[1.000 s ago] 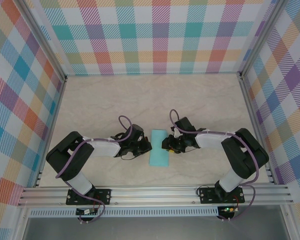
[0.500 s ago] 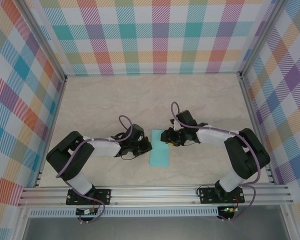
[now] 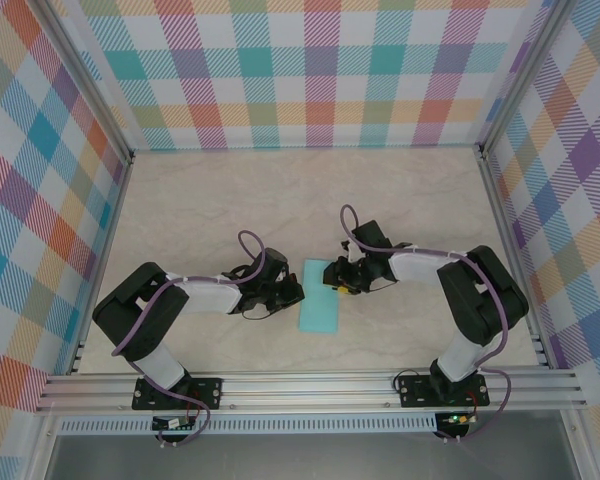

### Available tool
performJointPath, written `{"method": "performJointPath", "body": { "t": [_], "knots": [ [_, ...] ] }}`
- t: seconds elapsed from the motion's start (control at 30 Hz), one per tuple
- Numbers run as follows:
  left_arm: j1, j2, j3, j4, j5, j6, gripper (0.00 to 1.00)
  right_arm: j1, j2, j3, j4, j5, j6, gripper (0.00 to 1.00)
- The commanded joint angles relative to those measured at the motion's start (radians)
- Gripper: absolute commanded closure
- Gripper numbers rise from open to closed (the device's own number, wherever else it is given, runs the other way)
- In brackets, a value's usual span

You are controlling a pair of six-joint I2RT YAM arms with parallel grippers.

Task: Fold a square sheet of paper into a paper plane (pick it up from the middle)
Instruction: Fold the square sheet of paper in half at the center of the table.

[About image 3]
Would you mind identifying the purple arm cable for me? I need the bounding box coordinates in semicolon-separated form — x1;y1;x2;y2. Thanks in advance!
110;229;269;449
339;203;512;444

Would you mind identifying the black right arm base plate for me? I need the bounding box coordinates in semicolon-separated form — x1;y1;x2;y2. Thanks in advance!
397;373;491;409

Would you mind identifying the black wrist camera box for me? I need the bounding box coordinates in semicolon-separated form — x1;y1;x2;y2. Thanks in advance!
253;248;289;282
352;219;394;256

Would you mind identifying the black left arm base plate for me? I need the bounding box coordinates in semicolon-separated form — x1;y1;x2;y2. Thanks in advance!
131;377;224;411

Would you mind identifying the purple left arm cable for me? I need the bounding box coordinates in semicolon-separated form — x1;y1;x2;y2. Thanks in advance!
110;229;269;449

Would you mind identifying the aluminium table side rail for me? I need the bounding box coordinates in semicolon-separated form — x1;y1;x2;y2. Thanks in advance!
477;147;554;369
67;154;134;376

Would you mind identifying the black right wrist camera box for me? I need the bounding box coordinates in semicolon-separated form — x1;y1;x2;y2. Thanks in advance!
352;219;394;256

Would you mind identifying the teal cloth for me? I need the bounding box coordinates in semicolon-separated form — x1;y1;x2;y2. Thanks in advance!
297;258;342;335

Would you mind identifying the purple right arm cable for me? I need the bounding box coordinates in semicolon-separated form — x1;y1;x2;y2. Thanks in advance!
339;203;512;444

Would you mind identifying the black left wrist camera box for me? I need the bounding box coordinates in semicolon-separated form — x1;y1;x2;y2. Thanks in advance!
253;248;289;282

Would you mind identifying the aluminium frame post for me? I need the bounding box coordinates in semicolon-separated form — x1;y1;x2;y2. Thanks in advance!
478;0;574;154
34;0;134;162

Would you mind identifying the long aluminium mounting rail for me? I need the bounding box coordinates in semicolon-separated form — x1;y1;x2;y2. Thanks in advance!
34;372;589;414

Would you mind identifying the slotted grey cable duct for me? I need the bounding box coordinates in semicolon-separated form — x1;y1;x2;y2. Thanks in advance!
54;413;441;435

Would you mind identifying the small circuit board green light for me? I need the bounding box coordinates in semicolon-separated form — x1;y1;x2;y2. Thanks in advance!
439;412;479;427

